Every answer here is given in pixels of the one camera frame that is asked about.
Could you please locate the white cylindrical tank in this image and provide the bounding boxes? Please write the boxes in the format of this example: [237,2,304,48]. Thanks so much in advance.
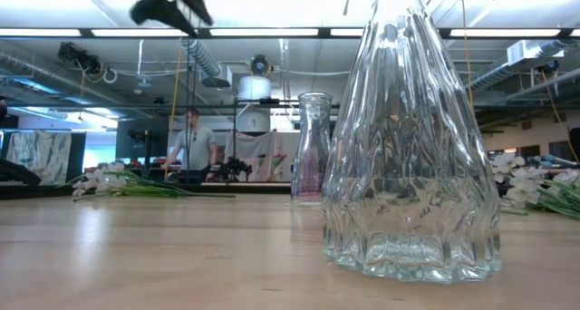
[237,75,274,102]

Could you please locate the black ceiling camera rig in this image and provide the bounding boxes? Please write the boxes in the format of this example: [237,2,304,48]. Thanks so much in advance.
[57,41,103,76]

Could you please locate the black ceiling vent hood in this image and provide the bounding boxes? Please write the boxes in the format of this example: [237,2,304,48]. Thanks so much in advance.
[200,76,232,90]

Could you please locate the black ceiling light beam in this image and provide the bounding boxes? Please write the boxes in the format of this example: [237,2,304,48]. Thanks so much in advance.
[0,26,580,41]

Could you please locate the black metal rack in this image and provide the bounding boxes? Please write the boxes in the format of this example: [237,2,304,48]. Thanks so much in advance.
[231,98,294,184]

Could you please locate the person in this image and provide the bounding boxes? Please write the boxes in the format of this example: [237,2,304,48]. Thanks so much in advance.
[161,107,219,185]

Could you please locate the slim clear glass vase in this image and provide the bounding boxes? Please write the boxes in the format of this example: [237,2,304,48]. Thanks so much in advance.
[291,92,334,208]

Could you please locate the white teal patterned cloth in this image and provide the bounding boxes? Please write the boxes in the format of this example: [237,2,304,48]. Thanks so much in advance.
[4,131,73,187]

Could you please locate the white artificial flower spray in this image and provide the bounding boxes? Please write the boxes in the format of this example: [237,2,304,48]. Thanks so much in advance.
[490,151,580,222]
[63,161,237,202]

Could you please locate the large ribbed clear glass vase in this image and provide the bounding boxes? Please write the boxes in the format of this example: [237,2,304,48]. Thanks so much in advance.
[320,0,503,286]

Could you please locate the silver flexible duct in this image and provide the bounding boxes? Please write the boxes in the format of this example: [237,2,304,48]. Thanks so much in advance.
[183,38,224,79]

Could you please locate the white ceiling air unit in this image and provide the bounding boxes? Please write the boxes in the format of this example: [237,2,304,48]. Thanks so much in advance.
[506,39,566,67]

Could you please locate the black monitor screen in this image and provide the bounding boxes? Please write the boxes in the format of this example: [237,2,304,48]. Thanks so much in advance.
[115,116,170,160]

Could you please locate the black hose reel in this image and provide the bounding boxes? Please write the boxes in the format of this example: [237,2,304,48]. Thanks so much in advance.
[249,53,274,77]

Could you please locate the teal background tool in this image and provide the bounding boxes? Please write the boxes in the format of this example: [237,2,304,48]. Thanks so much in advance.
[527,153,579,169]

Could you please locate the pink tinted glass vase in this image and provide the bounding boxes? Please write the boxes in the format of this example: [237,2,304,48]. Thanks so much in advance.
[296,158,325,199]

